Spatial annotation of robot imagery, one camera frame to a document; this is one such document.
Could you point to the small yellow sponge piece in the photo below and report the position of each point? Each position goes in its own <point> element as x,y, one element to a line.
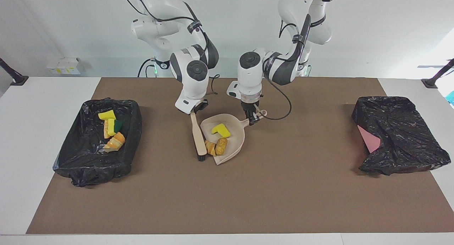
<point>106,115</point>

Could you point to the green and yellow sponge piece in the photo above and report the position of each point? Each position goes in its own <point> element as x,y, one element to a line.
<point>111,127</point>

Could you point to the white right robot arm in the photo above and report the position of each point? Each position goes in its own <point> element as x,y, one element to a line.
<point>159,4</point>

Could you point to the brown table mat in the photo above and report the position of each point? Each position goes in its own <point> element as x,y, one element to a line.
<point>227,209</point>

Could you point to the pale bread piece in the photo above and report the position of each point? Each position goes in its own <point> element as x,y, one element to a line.
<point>105,131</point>

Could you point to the beige brush with black bristles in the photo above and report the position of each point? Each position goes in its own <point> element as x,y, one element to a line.
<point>198,138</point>

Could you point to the small striped croissant piece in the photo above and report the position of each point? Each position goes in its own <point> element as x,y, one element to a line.
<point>210,148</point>

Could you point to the black camera stand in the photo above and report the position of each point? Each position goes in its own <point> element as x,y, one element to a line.
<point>431,83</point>
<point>17,80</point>

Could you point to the notched yellow sponge piece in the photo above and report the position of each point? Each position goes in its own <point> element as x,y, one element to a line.
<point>221,131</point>

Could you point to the large striped croissant piece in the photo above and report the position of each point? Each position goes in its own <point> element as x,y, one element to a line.
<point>115,143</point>

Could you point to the black bag lined bin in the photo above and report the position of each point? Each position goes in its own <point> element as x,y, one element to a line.
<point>81,163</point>

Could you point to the white wall socket boxes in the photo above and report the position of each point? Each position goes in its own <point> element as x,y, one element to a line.
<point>65,66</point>

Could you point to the beige plastic dustpan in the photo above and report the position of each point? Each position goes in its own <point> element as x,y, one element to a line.
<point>234,145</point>

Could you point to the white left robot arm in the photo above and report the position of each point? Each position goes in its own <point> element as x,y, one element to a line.
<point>250,82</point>

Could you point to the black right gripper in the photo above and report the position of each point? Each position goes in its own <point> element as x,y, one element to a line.
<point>201,106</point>

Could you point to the pink bin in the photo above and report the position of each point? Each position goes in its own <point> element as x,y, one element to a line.
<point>370,142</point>

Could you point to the teal object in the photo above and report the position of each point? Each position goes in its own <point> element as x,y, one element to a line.
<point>451,98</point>

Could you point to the brown bread roll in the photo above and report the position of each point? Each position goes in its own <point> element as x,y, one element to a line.
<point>221,146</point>

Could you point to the crumpled black trash bag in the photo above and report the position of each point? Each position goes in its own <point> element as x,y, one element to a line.
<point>408,131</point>

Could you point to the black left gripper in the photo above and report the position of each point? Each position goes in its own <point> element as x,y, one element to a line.
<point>251,107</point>

